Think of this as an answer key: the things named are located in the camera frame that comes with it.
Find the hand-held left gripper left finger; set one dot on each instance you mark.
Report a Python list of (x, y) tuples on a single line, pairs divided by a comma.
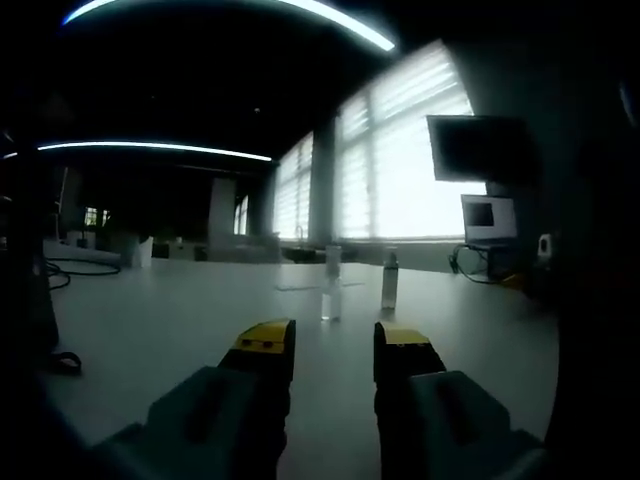
[(260, 370)]

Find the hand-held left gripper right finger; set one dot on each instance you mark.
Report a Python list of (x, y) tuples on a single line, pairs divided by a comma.
[(405, 370)]

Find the clear pump bottle with cover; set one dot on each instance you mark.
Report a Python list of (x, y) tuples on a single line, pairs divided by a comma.
[(332, 283)]

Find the clear bottle with dark cap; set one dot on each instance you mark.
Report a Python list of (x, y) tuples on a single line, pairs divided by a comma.
[(389, 281)]

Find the sink faucet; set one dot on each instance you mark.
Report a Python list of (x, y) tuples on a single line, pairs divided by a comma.
[(299, 234)]

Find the white paper bag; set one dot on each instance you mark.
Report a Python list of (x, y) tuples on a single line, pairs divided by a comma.
[(141, 251)]

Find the small white screen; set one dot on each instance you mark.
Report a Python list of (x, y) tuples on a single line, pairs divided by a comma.
[(490, 220)]

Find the long ceiling light strip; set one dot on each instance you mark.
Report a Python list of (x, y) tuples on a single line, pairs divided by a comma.
[(150, 148), (240, 15)]

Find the wall-mounted dark monitor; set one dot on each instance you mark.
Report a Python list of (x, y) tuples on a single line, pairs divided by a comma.
[(480, 148)]

